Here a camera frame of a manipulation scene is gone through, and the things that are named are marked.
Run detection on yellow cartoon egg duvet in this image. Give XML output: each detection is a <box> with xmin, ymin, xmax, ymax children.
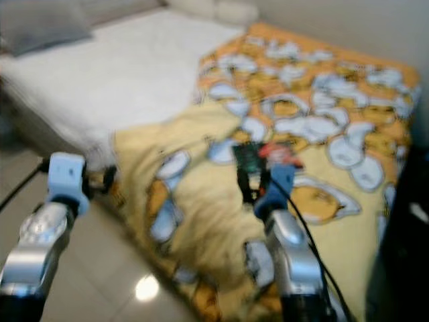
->
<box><xmin>113</xmin><ymin>21</ymin><xmax>423</xmax><ymax>322</ymax></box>

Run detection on grey bed base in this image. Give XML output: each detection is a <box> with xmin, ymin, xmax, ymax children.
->
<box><xmin>0</xmin><ymin>94</ymin><xmax>116</xmax><ymax>176</ymax></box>

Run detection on white bed mattress sheet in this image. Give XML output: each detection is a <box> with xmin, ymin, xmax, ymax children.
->
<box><xmin>3</xmin><ymin>10</ymin><xmax>246</xmax><ymax>163</ymax></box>

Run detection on grey square pillow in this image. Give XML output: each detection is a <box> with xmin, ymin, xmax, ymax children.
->
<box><xmin>0</xmin><ymin>0</ymin><xmax>93</xmax><ymax>58</ymax></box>

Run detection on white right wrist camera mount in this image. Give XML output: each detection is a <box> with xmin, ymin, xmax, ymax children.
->
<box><xmin>255</xmin><ymin>164</ymin><xmax>300</xmax><ymax>219</ymax></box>

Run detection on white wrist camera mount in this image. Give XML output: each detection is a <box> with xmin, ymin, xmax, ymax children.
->
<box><xmin>255</xmin><ymin>164</ymin><xmax>300</xmax><ymax>219</ymax></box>
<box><xmin>48</xmin><ymin>153</ymin><xmax>90</xmax><ymax>215</ymax></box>

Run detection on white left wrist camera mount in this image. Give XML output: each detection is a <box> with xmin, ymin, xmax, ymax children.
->
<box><xmin>48</xmin><ymin>153</ymin><xmax>90</xmax><ymax>215</ymax></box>

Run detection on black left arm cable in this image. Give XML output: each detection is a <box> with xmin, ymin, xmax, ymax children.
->
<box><xmin>0</xmin><ymin>164</ymin><xmax>52</xmax><ymax>210</ymax></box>

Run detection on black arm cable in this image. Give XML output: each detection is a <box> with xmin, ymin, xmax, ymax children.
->
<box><xmin>275</xmin><ymin>178</ymin><xmax>353</xmax><ymax>320</ymax></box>
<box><xmin>0</xmin><ymin>164</ymin><xmax>52</xmax><ymax>210</ymax></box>

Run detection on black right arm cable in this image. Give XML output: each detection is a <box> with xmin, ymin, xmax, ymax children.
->
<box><xmin>275</xmin><ymin>178</ymin><xmax>353</xmax><ymax>320</ymax></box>

